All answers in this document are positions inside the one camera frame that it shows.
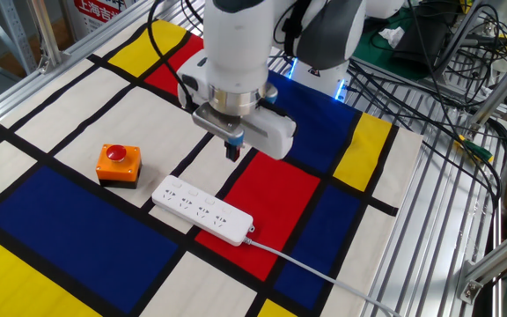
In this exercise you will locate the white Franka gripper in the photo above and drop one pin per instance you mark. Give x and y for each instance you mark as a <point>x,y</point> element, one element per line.
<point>271,136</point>

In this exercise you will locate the white four-socket power strip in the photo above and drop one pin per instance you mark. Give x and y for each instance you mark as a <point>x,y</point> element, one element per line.
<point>200,209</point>

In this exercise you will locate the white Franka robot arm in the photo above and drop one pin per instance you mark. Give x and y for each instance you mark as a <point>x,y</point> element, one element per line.
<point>236,44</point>

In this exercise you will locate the orange box red emergency button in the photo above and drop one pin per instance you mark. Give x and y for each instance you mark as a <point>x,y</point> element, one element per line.
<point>117,166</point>

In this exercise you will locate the colour-block Mondrian tablecloth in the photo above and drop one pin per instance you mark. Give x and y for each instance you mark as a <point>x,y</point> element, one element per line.
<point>82,238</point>

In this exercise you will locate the green mat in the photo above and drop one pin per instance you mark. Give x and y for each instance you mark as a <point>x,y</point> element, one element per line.
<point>381,61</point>

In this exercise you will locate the red and white sign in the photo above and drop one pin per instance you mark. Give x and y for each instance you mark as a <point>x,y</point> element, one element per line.
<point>97,9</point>

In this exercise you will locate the white crumpled paper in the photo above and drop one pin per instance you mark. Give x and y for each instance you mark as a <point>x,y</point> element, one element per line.
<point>392,36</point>

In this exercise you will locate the black box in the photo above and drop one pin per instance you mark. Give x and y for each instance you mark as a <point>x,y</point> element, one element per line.
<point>421,44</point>

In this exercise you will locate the grey slotted shelf upright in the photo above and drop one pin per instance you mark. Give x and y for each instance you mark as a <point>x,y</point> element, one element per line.
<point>16,35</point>

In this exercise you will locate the green and yellow tool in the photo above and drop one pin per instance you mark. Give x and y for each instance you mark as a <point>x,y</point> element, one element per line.
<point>478,152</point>

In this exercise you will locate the silver camera with blue cap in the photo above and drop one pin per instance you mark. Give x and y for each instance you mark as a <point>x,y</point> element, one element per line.
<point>216,121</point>

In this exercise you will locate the aluminium frame bar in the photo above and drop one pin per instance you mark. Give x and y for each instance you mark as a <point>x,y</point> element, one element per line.
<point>16,99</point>
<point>467,37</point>
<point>44,31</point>
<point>504,83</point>
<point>500,257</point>

